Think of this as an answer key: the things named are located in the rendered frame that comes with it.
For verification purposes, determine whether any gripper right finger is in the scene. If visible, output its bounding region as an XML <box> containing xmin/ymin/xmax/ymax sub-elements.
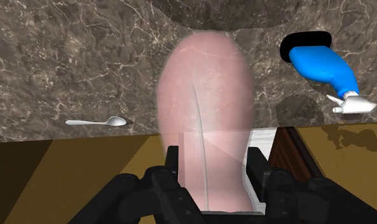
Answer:
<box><xmin>245</xmin><ymin>146</ymin><xmax>377</xmax><ymax>224</ymax></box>

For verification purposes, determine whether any blue spray bottle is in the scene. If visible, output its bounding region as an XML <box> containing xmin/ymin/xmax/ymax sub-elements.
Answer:
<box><xmin>288</xmin><ymin>45</ymin><xmax>377</xmax><ymax>115</ymax></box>

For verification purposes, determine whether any translucent pink vase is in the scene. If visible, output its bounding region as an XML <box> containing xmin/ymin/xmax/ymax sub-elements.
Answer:
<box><xmin>156</xmin><ymin>30</ymin><xmax>256</xmax><ymax>214</ymax></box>

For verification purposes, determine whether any silver spoon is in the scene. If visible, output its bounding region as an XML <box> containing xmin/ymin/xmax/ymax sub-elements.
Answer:
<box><xmin>65</xmin><ymin>116</ymin><xmax>128</xmax><ymax>127</ymax></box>

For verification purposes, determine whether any dark wooden cabinet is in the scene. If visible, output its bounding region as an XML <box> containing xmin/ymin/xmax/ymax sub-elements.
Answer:
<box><xmin>268</xmin><ymin>126</ymin><xmax>324</xmax><ymax>183</ymax></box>

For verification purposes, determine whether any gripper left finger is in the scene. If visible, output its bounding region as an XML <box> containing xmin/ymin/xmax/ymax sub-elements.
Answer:
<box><xmin>67</xmin><ymin>144</ymin><xmax>207</xmax><ymax>224</ymax></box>

